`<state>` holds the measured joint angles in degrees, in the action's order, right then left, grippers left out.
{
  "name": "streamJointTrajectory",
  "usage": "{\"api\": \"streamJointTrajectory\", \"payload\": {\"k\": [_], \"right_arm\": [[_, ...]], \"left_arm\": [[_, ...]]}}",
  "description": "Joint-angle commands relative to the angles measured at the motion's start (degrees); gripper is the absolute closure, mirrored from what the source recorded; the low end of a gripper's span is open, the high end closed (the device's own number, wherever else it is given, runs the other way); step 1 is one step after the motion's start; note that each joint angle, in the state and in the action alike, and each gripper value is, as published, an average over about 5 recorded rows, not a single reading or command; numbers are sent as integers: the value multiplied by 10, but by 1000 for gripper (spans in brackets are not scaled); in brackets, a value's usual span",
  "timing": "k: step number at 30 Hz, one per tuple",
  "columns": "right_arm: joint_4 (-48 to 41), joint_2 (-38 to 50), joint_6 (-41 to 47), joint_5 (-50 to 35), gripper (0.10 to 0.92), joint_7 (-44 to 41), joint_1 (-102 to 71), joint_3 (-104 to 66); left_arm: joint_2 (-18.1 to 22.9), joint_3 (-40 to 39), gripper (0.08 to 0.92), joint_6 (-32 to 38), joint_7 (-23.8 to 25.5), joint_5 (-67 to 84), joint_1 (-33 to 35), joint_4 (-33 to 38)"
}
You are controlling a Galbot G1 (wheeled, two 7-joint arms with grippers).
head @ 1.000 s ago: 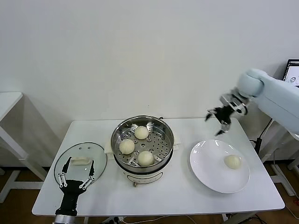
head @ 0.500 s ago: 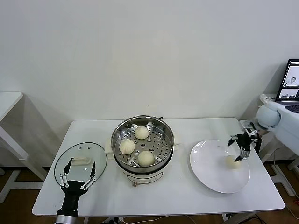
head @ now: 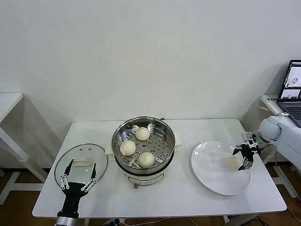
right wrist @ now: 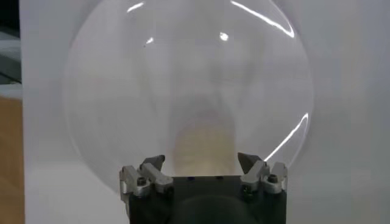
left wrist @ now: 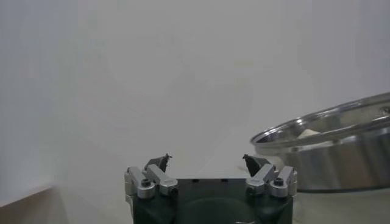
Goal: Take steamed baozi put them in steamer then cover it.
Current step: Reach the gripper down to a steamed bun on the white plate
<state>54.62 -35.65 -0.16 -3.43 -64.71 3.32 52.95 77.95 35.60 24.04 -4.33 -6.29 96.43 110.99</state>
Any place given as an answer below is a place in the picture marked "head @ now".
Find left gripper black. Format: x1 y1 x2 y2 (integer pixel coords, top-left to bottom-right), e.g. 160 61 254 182
57 159 97 217

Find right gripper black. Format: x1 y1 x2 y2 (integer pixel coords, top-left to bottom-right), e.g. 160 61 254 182
231 141 261 171

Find white steamed baozi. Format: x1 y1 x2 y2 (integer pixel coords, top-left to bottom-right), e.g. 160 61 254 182
135 127 151 141
138 152 156 168
119 140 136 156
226 156 243 171

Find round glass lid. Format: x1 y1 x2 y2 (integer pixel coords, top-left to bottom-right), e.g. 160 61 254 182
54 143 109 190

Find stainless steel steamer basket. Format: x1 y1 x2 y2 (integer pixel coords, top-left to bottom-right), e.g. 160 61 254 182
111 116 176 168

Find white round plate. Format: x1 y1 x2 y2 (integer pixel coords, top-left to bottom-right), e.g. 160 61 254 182
191 140 252 196

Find white power strip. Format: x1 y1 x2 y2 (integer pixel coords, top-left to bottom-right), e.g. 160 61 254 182
103 218 125 226

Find white electric cooking pot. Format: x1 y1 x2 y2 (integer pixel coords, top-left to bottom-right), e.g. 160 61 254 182
106 137 183 190

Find open dark laptop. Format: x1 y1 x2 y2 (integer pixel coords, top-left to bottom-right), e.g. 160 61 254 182
277 59 301 129

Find white side table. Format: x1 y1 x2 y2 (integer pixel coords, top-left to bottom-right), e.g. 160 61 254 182
0 92 51 205

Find black floor cables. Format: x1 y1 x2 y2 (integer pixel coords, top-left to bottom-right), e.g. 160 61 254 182
227 215 267 226

